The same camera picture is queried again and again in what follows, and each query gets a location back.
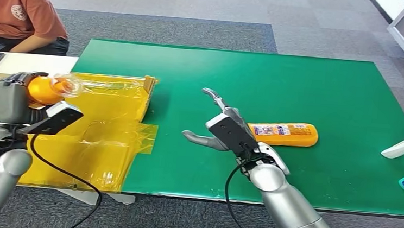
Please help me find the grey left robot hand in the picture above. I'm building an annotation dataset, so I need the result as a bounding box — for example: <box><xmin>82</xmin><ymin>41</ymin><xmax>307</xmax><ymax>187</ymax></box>
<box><xmin>0</xmin><ymin>68</ymin><xmax>53</xmax><ymax>129</ymax></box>

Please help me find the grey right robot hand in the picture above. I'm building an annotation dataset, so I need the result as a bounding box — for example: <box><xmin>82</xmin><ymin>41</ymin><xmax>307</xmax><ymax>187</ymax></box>
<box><xmin>180</xmin><ymin>85</ymin><xmax>254</xmax><ymax>154</ymax></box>

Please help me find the orange bottle with clear cap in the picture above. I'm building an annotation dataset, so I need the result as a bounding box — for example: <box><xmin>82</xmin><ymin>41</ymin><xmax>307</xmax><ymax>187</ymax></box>
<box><xmin>0</xmin><ymin>68</ymin><xmax>85</xmax><ymax>123</ymax></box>
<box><xmin>245</xmin><ymin>118</ymin><xmax>320</xmax><ymax>150</ymax></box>

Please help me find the green table mat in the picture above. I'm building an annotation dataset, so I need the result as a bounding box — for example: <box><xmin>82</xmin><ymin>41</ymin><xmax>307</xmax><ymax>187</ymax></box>
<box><xmin>62</xmin><ymin>37</ymin><xmax>404</xmax><ymax>217</ymax></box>

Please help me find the yellow plastic-wrapped flat box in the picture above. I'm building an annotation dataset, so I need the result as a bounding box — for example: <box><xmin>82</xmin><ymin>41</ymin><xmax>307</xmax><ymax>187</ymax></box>
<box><xmin>17</xmin><ymin>65</ymin><xmax>162</xmax><ymax>197</ymax></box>

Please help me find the white table foot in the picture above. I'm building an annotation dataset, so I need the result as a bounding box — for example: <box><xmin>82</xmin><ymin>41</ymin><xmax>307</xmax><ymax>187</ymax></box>
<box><xmin>54</xmin><ymin>187</ymin><xmax>136</xmax><ymax>210</ymax></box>

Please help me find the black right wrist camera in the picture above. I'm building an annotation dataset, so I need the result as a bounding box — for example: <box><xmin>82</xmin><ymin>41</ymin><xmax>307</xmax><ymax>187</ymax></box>
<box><xmin>203</xmin><ymin>112</ymin><xmax>262</xmax><ymax>160</ymax></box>

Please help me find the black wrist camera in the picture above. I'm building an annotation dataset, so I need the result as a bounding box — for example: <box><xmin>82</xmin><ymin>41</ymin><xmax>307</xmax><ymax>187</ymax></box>
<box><xmin>16</xmin><ymin>98</ymin><xmax>86</xmax><ymax>140</ymax></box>
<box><xmin>203</xmin><ymin>112</ymin><xmax>262</xmax><ymax>160</ymax></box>

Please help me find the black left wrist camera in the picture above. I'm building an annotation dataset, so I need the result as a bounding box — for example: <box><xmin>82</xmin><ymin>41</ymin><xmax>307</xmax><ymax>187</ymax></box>
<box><xmin>16</xmin><ymin>98</ymin><xmax>86</xmax><ymax>140</ymax></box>

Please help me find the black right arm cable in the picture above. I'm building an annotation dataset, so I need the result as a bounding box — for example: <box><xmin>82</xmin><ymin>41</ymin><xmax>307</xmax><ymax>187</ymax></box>
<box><xmin>221</xmin><ymin>160</ymin><xmax>269</xmax><ymax>228</ymax></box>

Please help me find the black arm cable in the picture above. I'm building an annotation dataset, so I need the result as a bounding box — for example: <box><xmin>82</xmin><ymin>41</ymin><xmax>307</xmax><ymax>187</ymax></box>
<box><xmin>23</xmin><ymin>134</ymin><xmax>108</xmax><ymax>228</ymax></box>
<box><xmin>221</xmin><ymin>160</ymin><xmax>269</xmax><ymax>228</ymax></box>

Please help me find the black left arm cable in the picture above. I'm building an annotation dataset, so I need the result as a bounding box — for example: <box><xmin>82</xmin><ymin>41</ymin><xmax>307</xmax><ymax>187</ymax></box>
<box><xmin>23</xmin><ymin>134</ymin><xmax>108</xmax><ymax>228</ymax></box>

